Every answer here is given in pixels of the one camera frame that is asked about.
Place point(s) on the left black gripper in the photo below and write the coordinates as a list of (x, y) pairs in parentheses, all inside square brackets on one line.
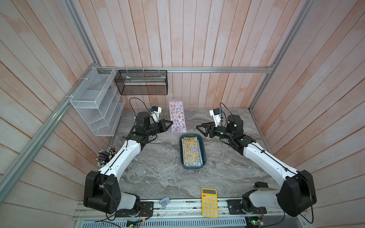
[(162, 123)]

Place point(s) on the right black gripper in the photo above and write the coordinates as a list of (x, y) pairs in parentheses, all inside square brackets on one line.
[(211, 129)]

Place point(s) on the teal storage tray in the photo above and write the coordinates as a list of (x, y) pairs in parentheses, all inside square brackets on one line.
[(202, 150)]

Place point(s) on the pink sticker sheet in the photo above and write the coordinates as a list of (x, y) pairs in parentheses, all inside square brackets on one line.
[(176, 111)]

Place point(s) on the yellow green sticker sheet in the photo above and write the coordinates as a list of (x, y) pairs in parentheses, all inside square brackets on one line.
[(191, 152)]

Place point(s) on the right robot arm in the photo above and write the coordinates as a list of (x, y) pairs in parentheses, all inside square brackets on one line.
[(295, 191)]

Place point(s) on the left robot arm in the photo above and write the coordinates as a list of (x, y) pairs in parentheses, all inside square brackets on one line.
[(102, 192)]

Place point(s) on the black mesh basket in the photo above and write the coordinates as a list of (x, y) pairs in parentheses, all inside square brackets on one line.
[(142, 82)]

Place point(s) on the pencil holder with pencils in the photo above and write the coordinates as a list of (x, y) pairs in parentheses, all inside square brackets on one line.
[(105, 156)]

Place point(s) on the yellow calculator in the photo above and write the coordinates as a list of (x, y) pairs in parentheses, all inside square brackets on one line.
[(209, 203)]

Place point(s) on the blue stapler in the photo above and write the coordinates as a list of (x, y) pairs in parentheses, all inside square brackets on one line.
[(164, 202)]

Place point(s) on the green circuit board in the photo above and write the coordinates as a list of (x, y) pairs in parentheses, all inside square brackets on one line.
[(253, 222)]

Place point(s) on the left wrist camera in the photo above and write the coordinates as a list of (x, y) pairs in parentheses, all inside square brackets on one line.
[(155, 112)]

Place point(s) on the aluminium wall rail back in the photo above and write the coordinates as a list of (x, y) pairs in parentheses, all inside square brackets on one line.
[(205, 69)]

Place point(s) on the aluminium wall rail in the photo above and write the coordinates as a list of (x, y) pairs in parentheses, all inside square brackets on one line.
[(32, 148), (205, 69)]

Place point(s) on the white wire mesh shelf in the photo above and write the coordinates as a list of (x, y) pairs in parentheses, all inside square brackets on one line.
[(98, 101)]

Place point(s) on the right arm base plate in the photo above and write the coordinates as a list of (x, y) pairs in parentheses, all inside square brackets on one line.
[(235, 206)]

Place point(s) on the aluminium front rail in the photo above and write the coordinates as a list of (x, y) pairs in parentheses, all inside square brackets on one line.
[(177, 208)]

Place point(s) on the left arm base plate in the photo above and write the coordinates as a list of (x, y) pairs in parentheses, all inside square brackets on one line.
[(143, 209)]

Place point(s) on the white vented cable duct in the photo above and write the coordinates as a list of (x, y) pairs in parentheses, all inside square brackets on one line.
[(225, 222)]

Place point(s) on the aluminium wall rail left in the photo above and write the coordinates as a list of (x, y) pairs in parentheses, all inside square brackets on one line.
[(32, 148)]

